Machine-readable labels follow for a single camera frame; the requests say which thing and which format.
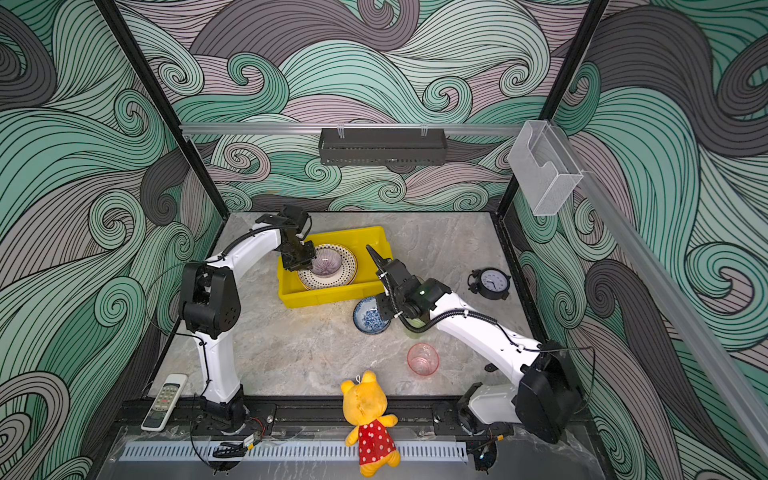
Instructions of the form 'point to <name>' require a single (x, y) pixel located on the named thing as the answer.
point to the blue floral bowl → (367, 318)
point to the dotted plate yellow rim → (346, 274)
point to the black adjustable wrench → (490, 367)
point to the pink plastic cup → (423, 358)
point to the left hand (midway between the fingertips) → (314, 262)
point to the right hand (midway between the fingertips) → (385, 304)
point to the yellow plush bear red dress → (364, 404)
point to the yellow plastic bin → (365, 285)
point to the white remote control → (165, 403)
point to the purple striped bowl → (326, 262)
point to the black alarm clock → (490, 283)
